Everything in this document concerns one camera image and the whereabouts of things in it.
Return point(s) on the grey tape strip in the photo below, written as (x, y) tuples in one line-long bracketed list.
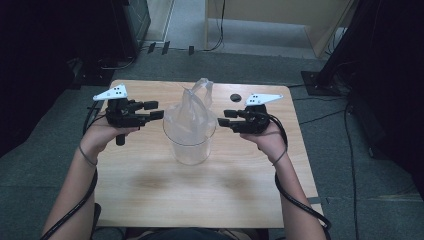
[(315, 200)]

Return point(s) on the black stand base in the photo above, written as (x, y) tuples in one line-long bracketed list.
[(316, 85)]

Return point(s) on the small black round cap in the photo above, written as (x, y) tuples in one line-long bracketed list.
[(235, 97)]

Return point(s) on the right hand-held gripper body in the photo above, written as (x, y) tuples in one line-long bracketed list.
[(253, 120)]

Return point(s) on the person's left hand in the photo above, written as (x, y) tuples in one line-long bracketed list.
[(96, 136)]

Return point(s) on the light wooden panel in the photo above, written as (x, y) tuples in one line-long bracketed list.
[(276, 11)]

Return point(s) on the clear plastic bag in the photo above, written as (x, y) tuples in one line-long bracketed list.
[(196, 110)]

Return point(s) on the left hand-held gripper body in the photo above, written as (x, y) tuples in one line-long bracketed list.
[(121, 113)]

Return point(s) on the black cabinet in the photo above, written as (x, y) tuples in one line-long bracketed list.
[(133, 23)]

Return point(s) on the person's right hand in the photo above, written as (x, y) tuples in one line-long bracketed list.
[(270, 140)]

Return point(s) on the thin wrist band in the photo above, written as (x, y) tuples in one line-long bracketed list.
[(87, 159), (280, 158)]

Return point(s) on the person's dark clothing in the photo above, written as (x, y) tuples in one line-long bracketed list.
[(186, 234)]

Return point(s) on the black floor plate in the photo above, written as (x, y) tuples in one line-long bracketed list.
[(95, 76)]

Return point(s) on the clear plastic cup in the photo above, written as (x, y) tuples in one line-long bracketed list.
[(190, 155)]

